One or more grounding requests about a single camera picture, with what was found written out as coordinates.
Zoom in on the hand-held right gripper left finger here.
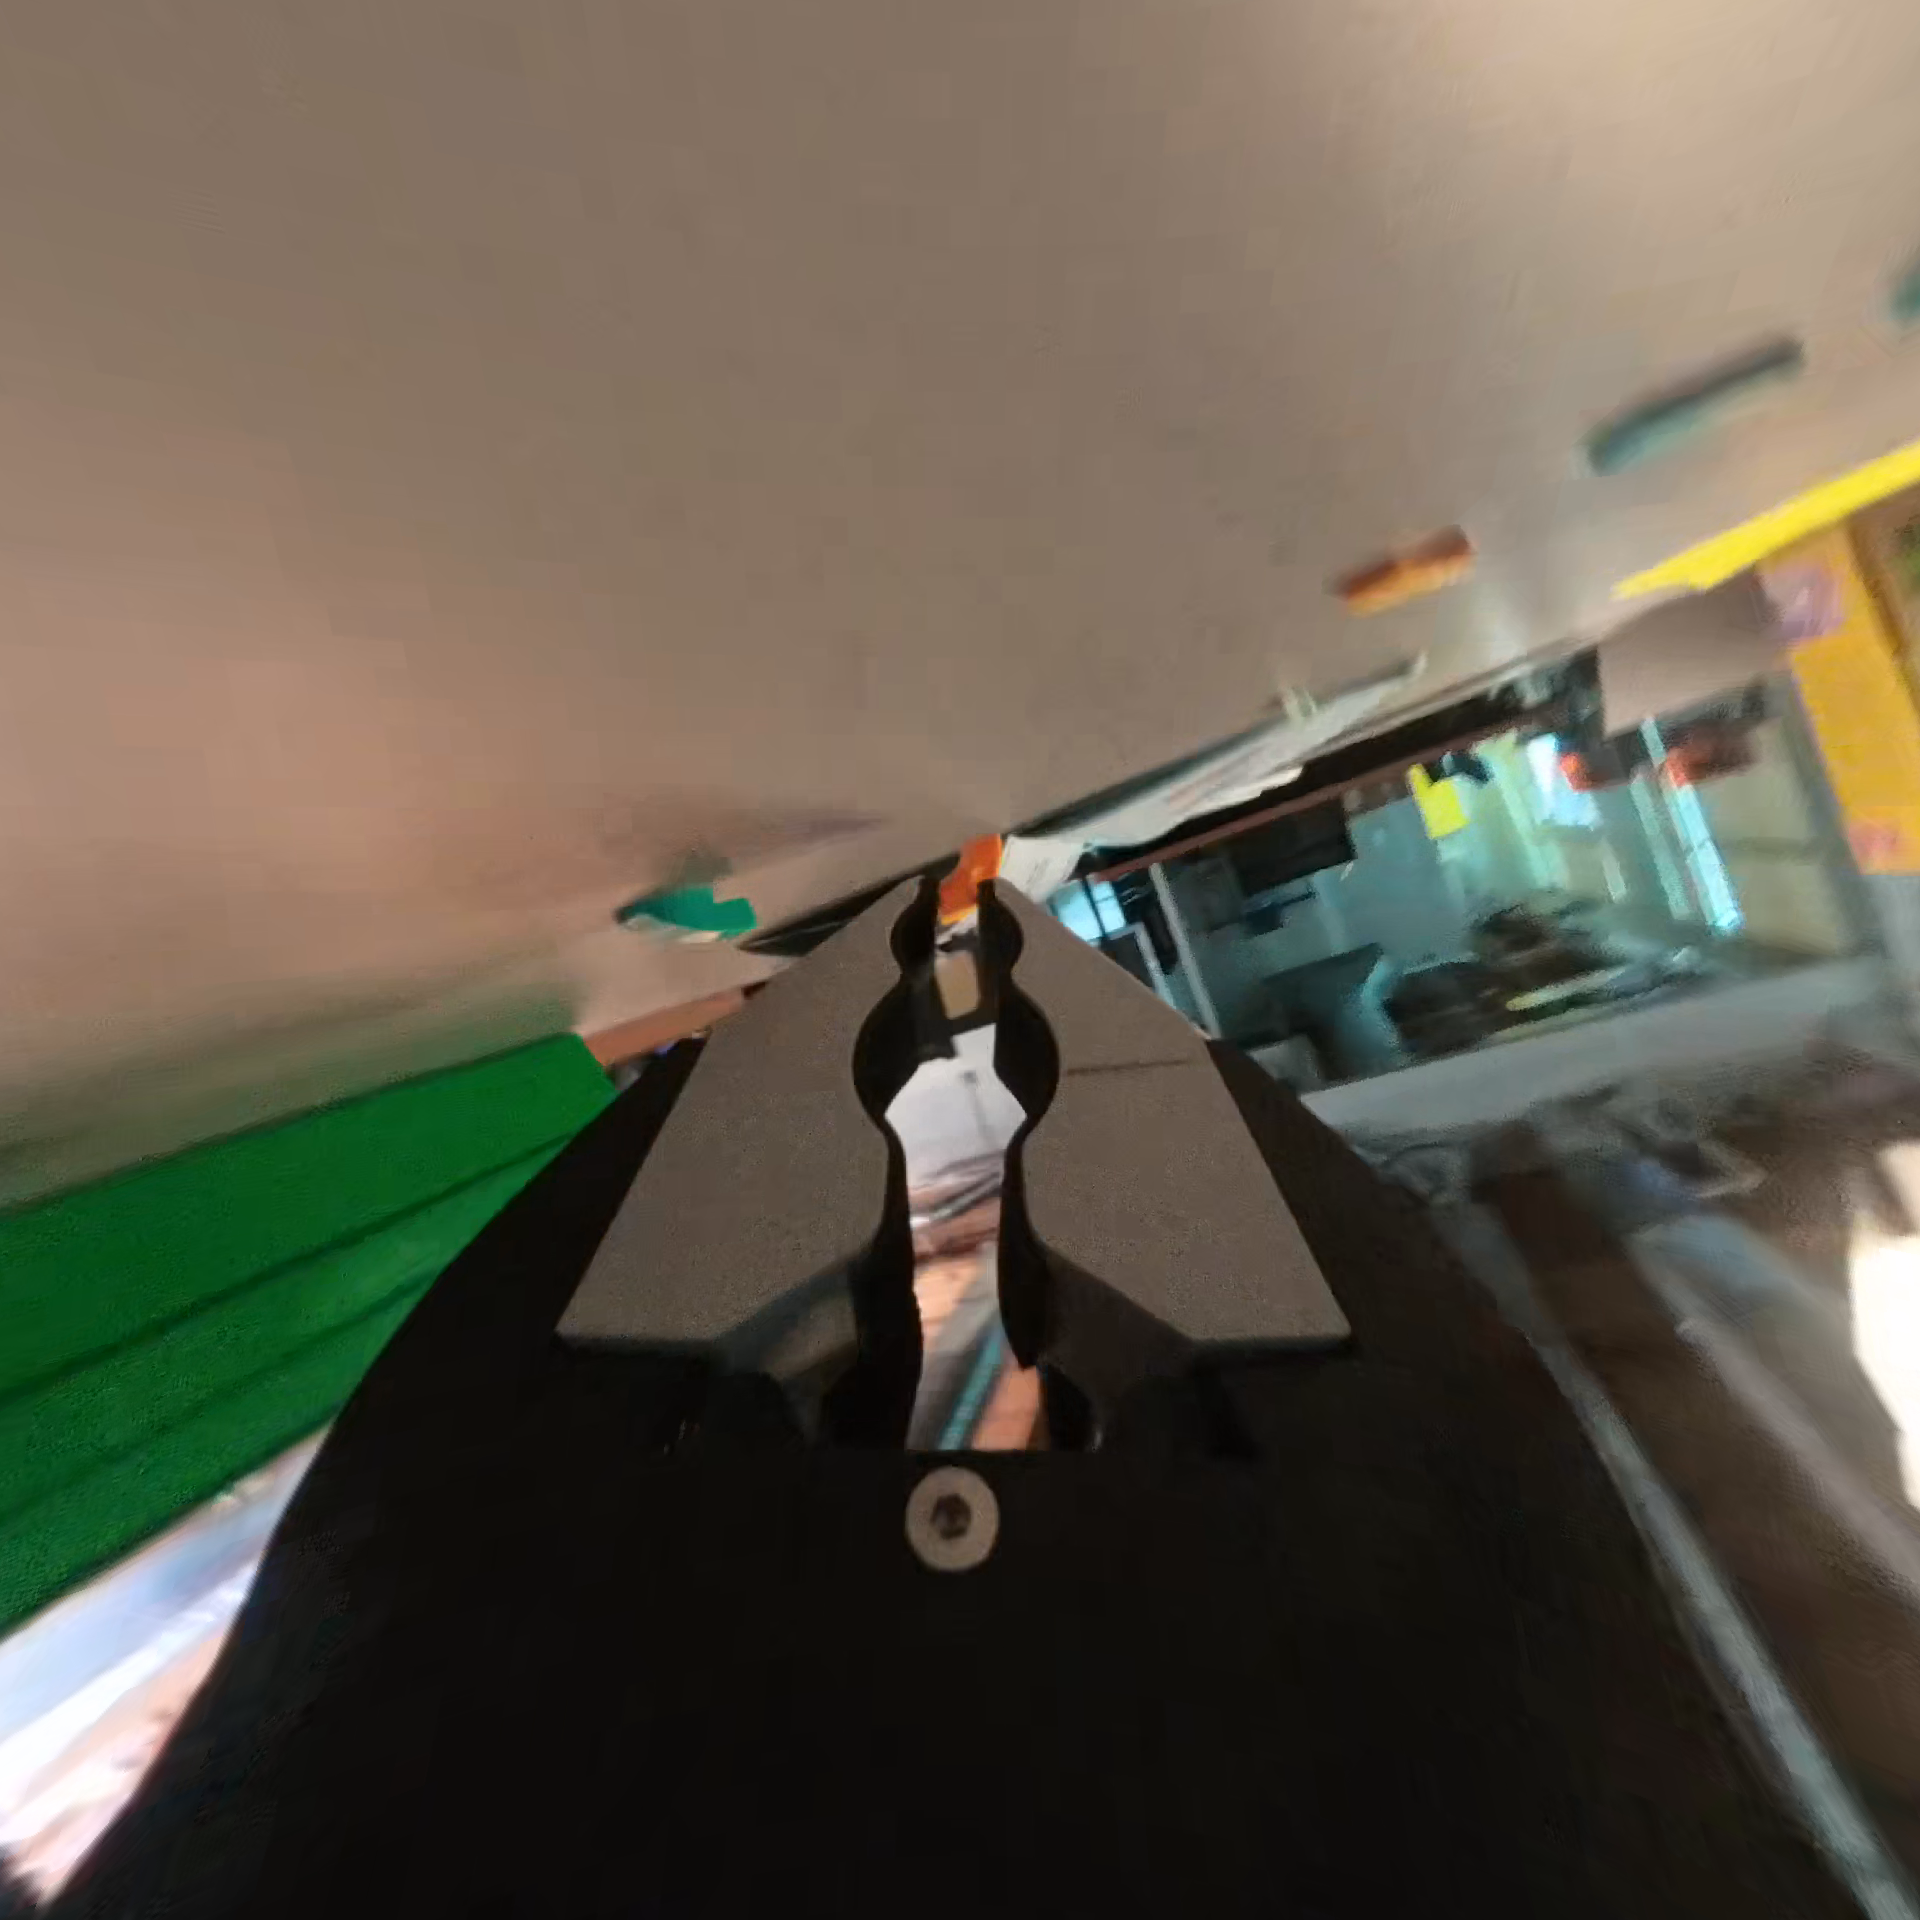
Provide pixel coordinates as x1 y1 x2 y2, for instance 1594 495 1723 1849
554 877 945 1445

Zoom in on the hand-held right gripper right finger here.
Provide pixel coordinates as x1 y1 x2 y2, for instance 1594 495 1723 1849
978 877 1357 1445

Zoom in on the small orange tile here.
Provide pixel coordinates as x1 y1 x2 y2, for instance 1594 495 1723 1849
1332 523 1477 618

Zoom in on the yellow toy set box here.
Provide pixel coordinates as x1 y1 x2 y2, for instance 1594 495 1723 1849
1755 494 1920 901

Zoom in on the teal arch brick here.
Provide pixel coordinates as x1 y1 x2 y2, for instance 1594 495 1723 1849
615 852 761 944

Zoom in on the open instruction booklet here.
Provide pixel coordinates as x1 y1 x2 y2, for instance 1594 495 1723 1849
997 652 1434 901

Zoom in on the green plastic bin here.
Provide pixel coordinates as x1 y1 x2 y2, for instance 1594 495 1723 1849
0 1031 621 1638

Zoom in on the yellow paper note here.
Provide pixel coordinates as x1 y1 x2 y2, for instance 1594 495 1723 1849
1613 441 1920 601

